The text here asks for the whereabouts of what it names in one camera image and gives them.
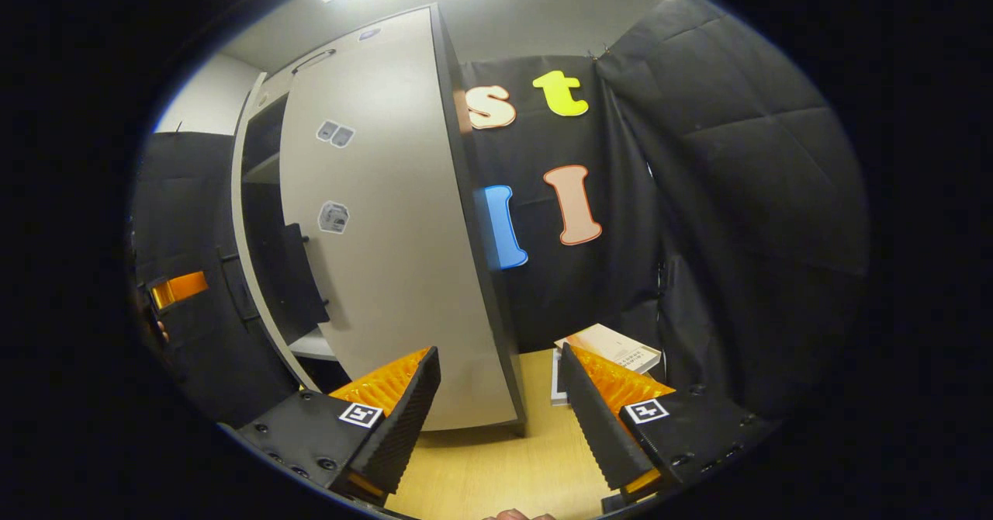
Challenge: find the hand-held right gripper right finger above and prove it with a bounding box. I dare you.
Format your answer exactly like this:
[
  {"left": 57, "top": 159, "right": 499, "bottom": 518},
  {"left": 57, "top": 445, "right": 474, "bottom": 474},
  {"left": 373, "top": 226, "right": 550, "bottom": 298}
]
[{"left": 560, "top": 341, "right": 780, "bottom": 505}]

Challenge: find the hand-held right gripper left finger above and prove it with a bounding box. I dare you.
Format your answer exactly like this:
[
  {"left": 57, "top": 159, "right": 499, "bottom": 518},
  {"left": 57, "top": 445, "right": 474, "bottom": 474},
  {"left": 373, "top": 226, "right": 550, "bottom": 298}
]
[{"left": 237, "top": 345, "right": 441, "bottom": 505}]

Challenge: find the grey shoe cabinet door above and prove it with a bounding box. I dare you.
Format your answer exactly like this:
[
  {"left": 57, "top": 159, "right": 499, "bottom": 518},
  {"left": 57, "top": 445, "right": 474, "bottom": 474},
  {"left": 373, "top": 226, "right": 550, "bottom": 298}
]
[
  {"left": 220, "top": 70, "right": 323, "bottom": 393},
  {"left": 264, "top": 4, "right": 528, "bottom": 432}
]

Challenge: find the grey shoe cabinet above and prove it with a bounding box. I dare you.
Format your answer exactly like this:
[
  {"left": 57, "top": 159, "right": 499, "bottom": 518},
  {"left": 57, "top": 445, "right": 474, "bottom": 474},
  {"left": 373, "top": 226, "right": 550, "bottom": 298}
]
[{"left": 233, "top": 4, "right": 530, "bottom": 437}]

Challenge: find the beige book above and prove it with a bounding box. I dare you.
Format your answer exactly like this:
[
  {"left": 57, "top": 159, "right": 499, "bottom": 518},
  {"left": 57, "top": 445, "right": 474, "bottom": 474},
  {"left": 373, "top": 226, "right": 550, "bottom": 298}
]
[{"left": 555, "top": 323, "right": 663, "bottom": 373}]

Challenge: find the black backdrop cloth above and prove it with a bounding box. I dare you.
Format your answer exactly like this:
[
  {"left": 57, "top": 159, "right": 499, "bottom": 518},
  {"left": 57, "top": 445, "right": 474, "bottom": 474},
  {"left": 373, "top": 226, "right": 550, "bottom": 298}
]
[{"left": 458, "top": 54, "right": 660, "bottom": 354}]

